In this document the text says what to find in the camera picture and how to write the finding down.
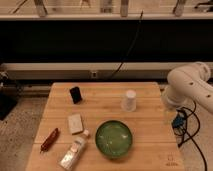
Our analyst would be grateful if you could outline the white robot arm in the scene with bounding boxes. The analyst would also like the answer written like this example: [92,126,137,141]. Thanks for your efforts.
[162,62,213,114]

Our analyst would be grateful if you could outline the black eraser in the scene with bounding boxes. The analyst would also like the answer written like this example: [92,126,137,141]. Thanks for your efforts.
[70,87,82,104]

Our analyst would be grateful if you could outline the white rectangular block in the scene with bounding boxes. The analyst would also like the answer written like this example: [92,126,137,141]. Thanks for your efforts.
[68,114,83,134]

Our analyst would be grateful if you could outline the green bowl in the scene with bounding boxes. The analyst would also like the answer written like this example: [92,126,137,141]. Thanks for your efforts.
[95,120,133,159]

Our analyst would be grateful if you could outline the blue connector box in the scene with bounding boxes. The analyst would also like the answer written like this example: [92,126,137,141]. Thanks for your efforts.
[172,114,186,128]

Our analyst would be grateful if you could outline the red pen tool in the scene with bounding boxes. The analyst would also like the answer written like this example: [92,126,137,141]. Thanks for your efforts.
[40,128,59,152]

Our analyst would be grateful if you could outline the black object at left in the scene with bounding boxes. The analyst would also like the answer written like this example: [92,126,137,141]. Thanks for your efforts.
[0,70,21,121]

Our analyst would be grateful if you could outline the wall outlet plate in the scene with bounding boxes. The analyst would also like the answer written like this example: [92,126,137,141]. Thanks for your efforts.
[91,71,98,78]

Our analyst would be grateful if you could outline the black hanging cable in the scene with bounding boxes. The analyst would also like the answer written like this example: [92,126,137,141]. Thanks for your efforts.
[105,10,145,80]

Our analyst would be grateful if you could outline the black floor cables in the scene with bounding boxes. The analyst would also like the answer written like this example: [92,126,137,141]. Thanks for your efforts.
[173,101,209,171]

